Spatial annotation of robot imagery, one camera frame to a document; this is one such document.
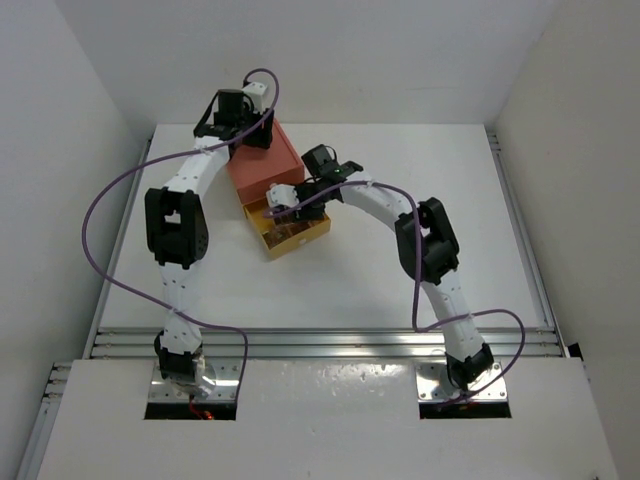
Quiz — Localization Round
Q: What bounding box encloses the yellow drawer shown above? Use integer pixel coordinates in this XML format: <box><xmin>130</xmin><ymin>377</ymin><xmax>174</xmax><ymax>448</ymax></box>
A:
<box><xmin>243</xmin><ymin>198</ymin><xmax>331</xmax><ymax>260</ymax></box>

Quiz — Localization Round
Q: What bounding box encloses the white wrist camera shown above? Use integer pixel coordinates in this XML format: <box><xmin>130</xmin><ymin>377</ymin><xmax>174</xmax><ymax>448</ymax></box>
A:
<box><xmin>241</xmin><ymin>82</ymin><xmax>269</xmax><ymax>115</ymax></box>
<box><xmin>266</xmin><ymin>184</ymin><xmax>299</xmax><ymax>209</ymax></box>

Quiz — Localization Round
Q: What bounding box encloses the long brown eyeshadow palette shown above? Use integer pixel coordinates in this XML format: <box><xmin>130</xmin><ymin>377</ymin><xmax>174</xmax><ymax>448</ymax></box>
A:
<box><xmin>273</xmin><ymin>212</ymin><xmax>304</xmax><ymax>228</ymax></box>

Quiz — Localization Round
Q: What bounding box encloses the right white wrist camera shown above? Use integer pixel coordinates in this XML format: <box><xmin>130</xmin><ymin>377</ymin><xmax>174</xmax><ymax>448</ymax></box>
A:
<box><xmin>266</xmin><ymin>184</ymin><xmax>299</xmax><ymax>209</ymax></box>

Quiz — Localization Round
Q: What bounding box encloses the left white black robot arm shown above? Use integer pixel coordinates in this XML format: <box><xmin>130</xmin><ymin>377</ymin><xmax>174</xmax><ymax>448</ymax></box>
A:
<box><xmin>144</xmin><ymin>82</ymin><xmax>273</xmax><ymax>399</ymax></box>

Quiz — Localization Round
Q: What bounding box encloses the metal base plate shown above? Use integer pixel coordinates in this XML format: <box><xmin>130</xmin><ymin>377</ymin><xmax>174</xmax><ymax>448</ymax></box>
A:
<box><xmin>147</xmin><ymin>361</ymin><xmax>240</xmax><ymax>404</ymax></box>
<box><xmin>416</xmin><ymin>360</ymin><xmax>509</xmax><ymax>402</ymax></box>

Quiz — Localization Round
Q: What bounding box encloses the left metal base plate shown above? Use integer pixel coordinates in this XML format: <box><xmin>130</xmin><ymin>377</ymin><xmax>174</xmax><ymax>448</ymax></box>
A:
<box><xmin>147</xmin><ymin>361</ymin><xmax>240</xmax><ymax>404</ymax></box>

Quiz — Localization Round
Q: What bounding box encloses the round-pan eyeshadow palette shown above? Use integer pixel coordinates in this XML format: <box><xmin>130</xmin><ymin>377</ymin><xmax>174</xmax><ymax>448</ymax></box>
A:
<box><xmin>263</xmin><ymin>230</ymin><xmax>288</xmax><ymax>249</ymax></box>

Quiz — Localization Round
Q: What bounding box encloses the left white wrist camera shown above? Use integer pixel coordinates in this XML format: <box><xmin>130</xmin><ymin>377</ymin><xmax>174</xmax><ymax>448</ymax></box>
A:
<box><xmin>241</xmin><ymin>82</ymin><xmax>269</xmax><ymax>115</ymax></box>

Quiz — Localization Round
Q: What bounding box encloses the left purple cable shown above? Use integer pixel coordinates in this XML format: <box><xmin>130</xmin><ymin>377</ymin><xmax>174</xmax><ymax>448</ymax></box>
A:
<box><xmin>81</xmin><ymin>68</ymin><xmax>280</xmax><ymax>401</ymax></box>

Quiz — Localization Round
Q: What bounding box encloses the white front cover panel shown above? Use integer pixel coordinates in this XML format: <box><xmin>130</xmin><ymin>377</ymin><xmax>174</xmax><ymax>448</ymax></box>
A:
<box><xmin>39</xmin><ymin>358</ymin><xmax>617</xmax><ymax>479</ymax></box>

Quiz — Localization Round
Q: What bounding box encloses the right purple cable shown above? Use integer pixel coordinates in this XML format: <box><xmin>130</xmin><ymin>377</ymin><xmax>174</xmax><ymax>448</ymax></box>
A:
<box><xmin>262</xmin><ymin>180</ymin><xmax>526</xmax><ymax>404</ymax></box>

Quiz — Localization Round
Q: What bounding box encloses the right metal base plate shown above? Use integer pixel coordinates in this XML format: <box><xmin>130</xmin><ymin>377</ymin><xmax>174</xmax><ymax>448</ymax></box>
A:
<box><xmin>416</xmin><ymin>360</ymin><xmax>509</xmax><ymax>402</ymax></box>

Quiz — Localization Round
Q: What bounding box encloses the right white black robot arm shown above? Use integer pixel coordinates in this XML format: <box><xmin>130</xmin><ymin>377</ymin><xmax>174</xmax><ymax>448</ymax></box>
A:
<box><xmin>294</xmin><ymin>144</ymin><xmax>494</xmax><ymax>395</ymax></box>

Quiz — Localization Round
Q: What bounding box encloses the purple cable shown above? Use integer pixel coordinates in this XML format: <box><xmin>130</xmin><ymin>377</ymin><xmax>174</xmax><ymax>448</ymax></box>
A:
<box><xmin>262</xmin><ymin>180</ymin><xmax>526</xmax><ymax>404</ymax></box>
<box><xmin>81</xmin><ymin>68</ymin><xmax>280</xmax><ymax>401</ymax></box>

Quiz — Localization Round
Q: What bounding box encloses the orange drawer box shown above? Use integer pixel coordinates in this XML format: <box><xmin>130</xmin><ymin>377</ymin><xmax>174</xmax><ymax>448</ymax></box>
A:
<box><xmin>227</xmin><ymin>120</ymin><xmax>305</xmax><ymax>205</ymax></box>

